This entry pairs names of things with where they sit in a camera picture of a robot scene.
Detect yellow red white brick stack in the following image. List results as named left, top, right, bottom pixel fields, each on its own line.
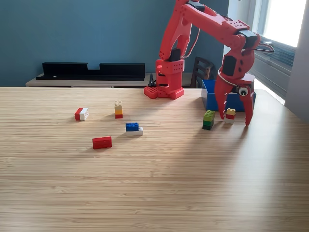
left=225, top=108, right=237, bottom=125

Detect dark wooden chair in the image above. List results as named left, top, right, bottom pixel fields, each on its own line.
left=190, top=57, right=217, bottom=89

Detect blue white brick stack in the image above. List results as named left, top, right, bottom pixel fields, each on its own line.
left=125, top=122, right=143, bottom=136

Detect blue plastic bin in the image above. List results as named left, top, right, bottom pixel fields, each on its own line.
left=201, top=79, right=257, bottom=112

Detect grey window heater unit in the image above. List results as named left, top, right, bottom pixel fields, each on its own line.
left=248, top=33, right=296, bottom=100

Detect green brick stack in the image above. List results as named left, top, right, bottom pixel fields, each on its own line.
left=202, top=110, right=216, bottom=131

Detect bright window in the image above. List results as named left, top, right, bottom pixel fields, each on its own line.
left=251, top=0, right=309, bottom=48

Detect tan orange red brick stack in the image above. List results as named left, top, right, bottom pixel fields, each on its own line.
left=114, top=101, right=123, bottom=119

